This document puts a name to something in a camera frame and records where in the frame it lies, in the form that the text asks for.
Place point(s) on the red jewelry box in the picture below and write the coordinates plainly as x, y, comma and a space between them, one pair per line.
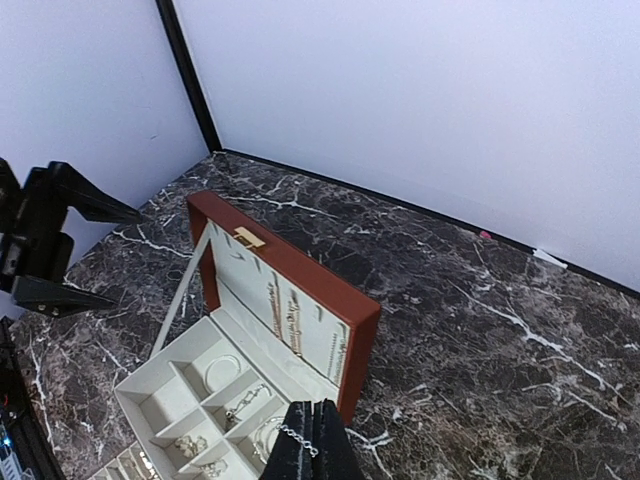
300, 332

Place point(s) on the red jewelry tray insert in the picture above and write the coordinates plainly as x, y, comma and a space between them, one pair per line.
131, 464

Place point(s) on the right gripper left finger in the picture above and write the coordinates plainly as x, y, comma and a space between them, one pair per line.
292, 454

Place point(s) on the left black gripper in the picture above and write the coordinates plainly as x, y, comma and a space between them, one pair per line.
34, 251

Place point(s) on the left black frame post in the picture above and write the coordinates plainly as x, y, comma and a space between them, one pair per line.
187, 72

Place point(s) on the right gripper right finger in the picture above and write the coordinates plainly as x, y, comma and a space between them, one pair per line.
335, 458

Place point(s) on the silver pearl open bangle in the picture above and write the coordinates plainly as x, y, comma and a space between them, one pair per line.
265, 437

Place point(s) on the thin silver bangle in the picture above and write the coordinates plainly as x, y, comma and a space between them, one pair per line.
220, 372

